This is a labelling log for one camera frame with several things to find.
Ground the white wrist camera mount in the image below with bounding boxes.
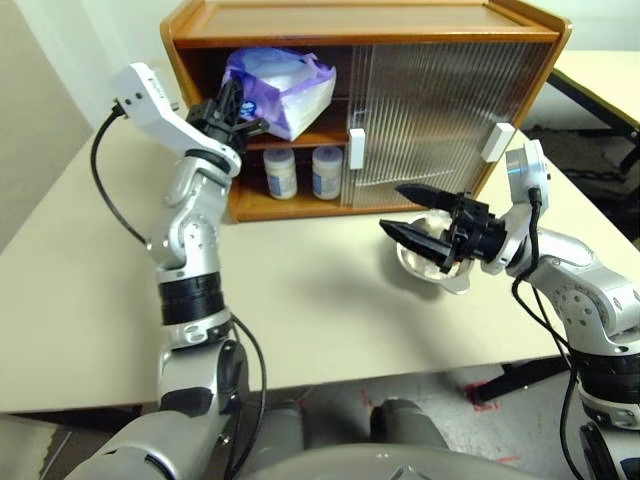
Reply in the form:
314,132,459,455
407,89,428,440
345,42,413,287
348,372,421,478
480,138,552,277
110,62,244,177

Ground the steel bowl with tab handle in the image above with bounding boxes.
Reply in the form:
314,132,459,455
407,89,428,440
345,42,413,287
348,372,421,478
395,208,474,297

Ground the purple tissue pack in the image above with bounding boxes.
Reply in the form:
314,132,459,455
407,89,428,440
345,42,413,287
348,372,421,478
220,47,338,143

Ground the silver robot torso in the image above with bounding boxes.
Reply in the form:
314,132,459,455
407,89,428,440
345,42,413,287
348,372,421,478
239,441,551,480

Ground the white lidded jar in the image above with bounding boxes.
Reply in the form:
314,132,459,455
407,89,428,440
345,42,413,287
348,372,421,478
311,145,346,202
262,148,299,201

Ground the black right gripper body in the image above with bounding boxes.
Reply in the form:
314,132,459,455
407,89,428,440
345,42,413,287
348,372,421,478
448,190,507,264

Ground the black table foot bar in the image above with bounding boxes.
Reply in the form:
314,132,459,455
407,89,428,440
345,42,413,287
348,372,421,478
471,356,572,404

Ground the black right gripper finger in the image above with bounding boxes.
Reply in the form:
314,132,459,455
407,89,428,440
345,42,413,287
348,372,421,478
378,218,460,275
393,182,460,212

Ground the grey left robot leg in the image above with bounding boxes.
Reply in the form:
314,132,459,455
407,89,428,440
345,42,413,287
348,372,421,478
258,399,307,452

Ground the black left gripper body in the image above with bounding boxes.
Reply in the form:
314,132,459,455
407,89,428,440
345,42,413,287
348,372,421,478
187,97,250,156

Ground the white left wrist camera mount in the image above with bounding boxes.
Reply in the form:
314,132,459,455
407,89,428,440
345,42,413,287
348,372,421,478
110,62,244,177

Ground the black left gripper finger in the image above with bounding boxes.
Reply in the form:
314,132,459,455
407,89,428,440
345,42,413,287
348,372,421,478
239,117,270,140
217,78,248,123

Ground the beige side table black frame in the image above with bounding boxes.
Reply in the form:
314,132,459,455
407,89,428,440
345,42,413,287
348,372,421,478
548,49,640,174

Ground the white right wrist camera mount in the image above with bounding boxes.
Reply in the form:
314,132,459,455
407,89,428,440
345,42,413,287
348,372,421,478
480,138,552,277

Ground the wooden cabinet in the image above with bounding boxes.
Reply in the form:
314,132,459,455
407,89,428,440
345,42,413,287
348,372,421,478
159,0,574,225

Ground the grey robot leg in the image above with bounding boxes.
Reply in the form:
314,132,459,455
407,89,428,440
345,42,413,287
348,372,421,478
258,399,307,452
369,396,450,451

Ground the grey right robot leg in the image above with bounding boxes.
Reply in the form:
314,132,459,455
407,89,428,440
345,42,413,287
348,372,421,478
369,396,450,451

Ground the brown wooden shelf board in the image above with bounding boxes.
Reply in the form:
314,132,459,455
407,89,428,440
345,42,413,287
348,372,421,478
243,135,350,152

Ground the white door handle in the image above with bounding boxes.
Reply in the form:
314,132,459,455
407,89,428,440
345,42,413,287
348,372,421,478
348,127,367,172
481,122,513,163

